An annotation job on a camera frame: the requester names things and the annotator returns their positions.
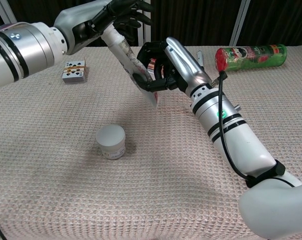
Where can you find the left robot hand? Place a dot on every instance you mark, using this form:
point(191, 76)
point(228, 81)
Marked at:
point(75, 20)

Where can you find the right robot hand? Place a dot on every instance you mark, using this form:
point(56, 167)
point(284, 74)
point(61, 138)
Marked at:
point(185, 65)

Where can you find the white cream tube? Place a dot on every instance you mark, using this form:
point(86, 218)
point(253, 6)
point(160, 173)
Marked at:
point(125, 52)

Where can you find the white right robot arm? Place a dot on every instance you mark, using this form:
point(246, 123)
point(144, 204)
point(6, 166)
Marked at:
point(231, 130)

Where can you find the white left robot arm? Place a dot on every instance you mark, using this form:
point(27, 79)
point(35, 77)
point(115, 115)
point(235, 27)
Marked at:
point(28, 50)

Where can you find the black marker pen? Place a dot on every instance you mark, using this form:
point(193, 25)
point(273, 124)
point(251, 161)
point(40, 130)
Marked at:
point(199, 56)

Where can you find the red photo postcard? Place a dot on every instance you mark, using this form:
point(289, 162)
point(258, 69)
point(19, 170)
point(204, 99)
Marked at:
point(152, 67)

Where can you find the dark pleated curtain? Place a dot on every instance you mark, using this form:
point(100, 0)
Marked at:
point(278, 22)
point(35, 10)
point(203, 20)

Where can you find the rubber-banded playing card deck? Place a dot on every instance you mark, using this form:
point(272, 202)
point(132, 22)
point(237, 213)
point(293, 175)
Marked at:
point(74, 73)

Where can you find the green Pringles can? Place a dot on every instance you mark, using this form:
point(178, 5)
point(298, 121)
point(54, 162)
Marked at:
point(251, 58)

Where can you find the small white round jar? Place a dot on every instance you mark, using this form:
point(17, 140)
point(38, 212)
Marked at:
point(110, 140)

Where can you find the beige waffle tablecloth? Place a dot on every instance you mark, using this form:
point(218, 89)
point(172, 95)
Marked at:
point(153, 190)

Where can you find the white upright partition post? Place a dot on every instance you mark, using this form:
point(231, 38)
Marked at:
point(144, 37)

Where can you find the white slanted partition post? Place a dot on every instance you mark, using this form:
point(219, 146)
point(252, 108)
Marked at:
point(239, 22)

